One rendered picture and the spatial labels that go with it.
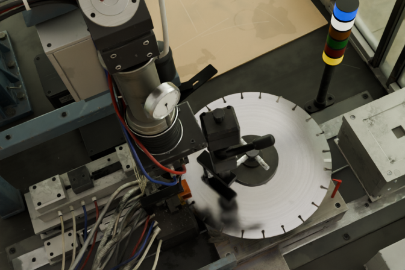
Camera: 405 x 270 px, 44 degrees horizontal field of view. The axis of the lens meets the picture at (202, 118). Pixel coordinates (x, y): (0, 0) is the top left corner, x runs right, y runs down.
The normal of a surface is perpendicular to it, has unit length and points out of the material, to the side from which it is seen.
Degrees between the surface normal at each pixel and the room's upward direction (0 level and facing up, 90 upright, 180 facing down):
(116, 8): 45
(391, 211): 0
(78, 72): 90
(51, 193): 0
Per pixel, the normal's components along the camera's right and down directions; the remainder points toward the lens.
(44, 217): 0.40, 0.81
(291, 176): -0.07, -0.45
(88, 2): 0.23, 0.26
